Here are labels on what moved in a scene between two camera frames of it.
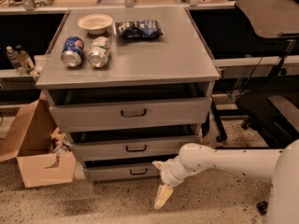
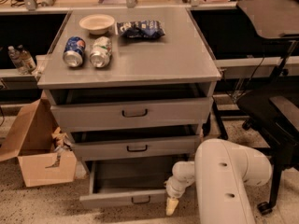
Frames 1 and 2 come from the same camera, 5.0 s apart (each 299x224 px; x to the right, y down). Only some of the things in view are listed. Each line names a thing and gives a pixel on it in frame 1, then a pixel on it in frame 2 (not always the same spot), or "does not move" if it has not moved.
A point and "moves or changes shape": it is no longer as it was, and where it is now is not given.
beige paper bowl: (95, 23) does not move
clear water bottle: (13, 57) does not move
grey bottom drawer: (122, 174) moves or changes shape
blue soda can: (72, 51) does not move
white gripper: (168, 172) to (174, 189)
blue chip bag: (138, 29) does not move
